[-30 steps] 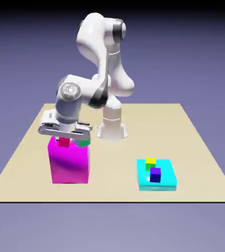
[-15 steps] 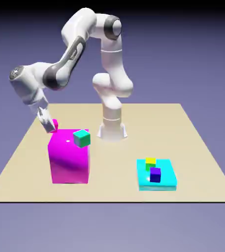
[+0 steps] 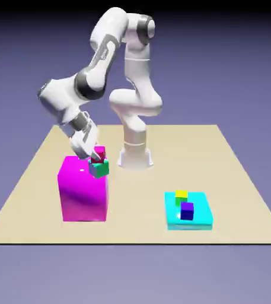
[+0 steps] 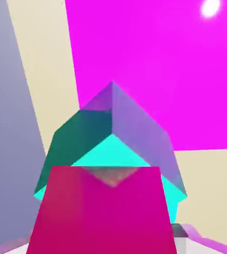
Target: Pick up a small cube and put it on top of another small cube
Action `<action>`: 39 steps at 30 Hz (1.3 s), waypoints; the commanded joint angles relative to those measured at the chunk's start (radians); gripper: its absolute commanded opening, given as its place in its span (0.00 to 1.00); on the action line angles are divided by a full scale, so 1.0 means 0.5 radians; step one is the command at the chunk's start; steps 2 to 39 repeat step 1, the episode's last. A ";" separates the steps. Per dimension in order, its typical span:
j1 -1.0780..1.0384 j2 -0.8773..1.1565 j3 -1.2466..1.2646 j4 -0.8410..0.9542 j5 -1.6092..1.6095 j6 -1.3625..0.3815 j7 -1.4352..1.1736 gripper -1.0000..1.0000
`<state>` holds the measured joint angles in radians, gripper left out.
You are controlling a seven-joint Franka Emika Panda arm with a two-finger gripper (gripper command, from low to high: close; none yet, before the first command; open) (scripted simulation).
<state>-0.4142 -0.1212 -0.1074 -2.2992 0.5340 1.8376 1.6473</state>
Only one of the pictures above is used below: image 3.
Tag small blue cube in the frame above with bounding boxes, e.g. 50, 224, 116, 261
180, 201, 195, 221

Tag small yellow cube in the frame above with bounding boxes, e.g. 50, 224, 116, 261
174, 189, 189, 207

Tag large magenta box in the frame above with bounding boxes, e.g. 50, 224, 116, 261
57, 155, 109, 223

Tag small green cube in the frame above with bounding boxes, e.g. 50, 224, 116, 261
88, 158, 110, 179

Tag large cyan box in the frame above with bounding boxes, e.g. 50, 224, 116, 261
164, 191, 213, 231

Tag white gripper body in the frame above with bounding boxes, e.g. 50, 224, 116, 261
69, 120, 98, 160

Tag small red cube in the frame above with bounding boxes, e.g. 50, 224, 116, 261
90, 145, 107, 164

